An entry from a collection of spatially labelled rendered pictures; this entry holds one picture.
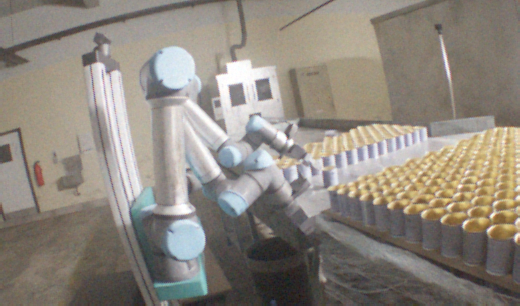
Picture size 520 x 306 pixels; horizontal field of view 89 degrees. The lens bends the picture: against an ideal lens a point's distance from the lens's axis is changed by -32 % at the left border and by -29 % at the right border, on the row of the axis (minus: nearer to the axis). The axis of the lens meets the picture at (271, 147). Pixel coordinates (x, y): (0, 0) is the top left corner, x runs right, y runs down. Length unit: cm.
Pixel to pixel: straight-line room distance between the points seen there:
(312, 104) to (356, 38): 239
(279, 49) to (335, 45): 148
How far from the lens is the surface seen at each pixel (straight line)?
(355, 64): 907
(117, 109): 138
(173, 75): 85
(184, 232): 87
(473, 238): 70
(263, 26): 820
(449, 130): 234
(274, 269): 210
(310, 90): 793
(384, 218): 94
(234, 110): 625
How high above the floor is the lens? 151
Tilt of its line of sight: 8 degrees down
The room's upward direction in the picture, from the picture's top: 11 degrees counter-clockwise
